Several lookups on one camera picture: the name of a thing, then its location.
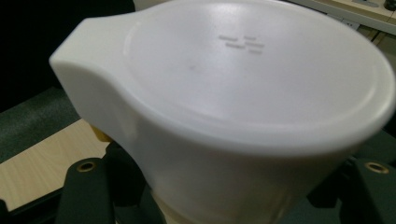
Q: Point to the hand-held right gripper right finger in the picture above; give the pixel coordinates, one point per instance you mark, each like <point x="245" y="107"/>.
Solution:
<point x="367" y="193"/>

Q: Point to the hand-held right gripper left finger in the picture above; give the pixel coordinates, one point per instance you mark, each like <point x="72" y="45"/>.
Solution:
<point x="93" y="193"/>

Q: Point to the white plastic spouted cup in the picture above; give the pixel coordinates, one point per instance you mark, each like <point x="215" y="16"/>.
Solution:
<point x="236" y="93"/>

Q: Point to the light wooden desk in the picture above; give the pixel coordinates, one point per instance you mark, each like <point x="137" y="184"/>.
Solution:
<point x="373" y="12"/>

